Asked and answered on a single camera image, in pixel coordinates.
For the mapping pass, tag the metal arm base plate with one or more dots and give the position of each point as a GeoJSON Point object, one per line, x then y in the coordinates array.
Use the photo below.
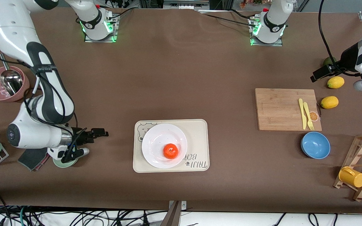
{"type": "Point", "coordinates": [101, 40]}
{"type": "Point", "coordinates": [266, 44]}

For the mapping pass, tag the yellow mug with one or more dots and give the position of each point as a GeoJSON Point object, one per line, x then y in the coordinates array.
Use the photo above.
{"type": "Point", "coordinates": [353, 178]}

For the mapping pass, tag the yellow plastic knife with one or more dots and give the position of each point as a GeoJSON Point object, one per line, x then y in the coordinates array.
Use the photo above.
{"type": "Point", "coordinates": [301, 113]}

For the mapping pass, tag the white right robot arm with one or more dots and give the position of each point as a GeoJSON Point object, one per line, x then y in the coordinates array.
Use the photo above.
{"type": "Point", "coordinates": [11, 28]}

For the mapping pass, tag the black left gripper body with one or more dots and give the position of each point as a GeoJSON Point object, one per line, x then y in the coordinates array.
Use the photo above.
{"type": "Point", "coordinates": [347, 57]}

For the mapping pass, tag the orange fruit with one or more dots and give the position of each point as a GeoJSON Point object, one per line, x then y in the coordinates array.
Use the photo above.
{"type": "Point", "coordinates": [171, 151]}

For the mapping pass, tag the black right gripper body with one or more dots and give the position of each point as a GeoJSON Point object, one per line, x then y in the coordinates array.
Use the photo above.
{"type": "Point", "coordinates": [81, 137]}

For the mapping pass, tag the wooden cutting board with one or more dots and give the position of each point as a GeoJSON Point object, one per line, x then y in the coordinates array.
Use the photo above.
{"type": "Point", "coordinates": [278, 110]}

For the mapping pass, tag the metal mount bracket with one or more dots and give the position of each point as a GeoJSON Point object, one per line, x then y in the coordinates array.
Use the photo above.
{"type": "Point", "coordinates": [174, 216]}

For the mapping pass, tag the white round plate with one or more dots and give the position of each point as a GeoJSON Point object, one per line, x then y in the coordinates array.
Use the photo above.
{"type": "Point", "coordinates": [159, 138]}

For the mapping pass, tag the cream tray with bear print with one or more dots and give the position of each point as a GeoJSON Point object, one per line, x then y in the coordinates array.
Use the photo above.
{"type": "Point", "coordinates": [198, 138]}

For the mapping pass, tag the blue bowl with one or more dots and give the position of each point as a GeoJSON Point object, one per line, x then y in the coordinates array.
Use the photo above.
{"type": "Point", "coordinates": [315, 145]}

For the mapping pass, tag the green lime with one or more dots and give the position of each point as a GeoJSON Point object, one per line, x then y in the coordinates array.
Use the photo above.
{"type": "Point", "coordinates": [328, 59]}

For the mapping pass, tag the pink folded cloth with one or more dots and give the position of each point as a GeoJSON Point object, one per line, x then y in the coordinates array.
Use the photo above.
{"type": "Point", "coordinates": [45, 161]}

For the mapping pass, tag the wooden orange slice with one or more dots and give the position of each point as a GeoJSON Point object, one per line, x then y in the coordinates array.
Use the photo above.
{"type": "Point", "coordinates": [314, 116]}

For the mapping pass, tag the yellow lemon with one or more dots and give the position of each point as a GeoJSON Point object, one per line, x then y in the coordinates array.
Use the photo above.
{"type": "Point", "coordinates": [336, 83]}
{"type": "Point", "coordinates": [329, 102]}

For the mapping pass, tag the steel ladle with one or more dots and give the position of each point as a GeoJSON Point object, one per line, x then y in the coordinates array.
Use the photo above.
{"type": "Point", "coordinates": [11, 81]}

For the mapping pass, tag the crumpled clear plastic film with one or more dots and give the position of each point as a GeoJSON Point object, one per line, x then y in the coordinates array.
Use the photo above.
{"type": "Point", "coordinates": [2, 91]}

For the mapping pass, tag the dark grey folded cloth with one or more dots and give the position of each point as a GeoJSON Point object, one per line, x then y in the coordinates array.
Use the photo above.
{"type": "Point", "coordinates": [30, 158]}

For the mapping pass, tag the pale green bowl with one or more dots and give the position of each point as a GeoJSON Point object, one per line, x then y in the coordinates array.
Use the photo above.
{"type": "Point", "coordinates": [64, 164]}

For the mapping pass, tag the yellow plastic fork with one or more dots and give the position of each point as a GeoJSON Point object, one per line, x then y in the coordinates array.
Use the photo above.
{"type": "Point", "coordinates": [308, 114]}

